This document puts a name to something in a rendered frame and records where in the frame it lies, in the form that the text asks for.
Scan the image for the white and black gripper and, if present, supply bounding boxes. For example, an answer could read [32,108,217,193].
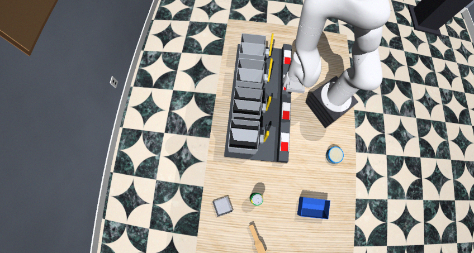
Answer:
[282,72,290,87]

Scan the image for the round tin with blue-rimmed lid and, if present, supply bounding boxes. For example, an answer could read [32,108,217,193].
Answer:
[326,146,344,164]

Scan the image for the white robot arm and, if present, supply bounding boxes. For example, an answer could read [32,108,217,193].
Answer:
[286,0,391,112]

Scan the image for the green and yellow drink can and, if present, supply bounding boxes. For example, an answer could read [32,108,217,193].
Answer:
[249,193,263,206]

